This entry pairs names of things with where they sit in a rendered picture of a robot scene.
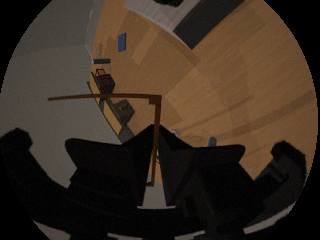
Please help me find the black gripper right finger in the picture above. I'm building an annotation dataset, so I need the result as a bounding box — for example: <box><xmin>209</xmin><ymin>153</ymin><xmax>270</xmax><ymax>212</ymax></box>
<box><xmin>157</xmin><ymin>125</ymin><xmax>245</xmax><ymax>207</ymax></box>

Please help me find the dark grey cylinder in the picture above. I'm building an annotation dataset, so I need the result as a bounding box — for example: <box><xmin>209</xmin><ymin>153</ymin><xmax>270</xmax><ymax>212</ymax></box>
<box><xmin>92</xmin><ymin>59</ymin><xmax>111</xmax><ymax>65</ymax></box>
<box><xmin>207</xmin><ymin>136</ymin><xmax>216</xmax><ymax>147</ymax></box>

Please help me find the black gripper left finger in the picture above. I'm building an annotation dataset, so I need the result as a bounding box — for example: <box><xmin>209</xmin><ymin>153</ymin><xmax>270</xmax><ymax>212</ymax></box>
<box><xmin>64</xmin><ymin>124</ymin><xmax>155</xmax><ymax>207</ymax></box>

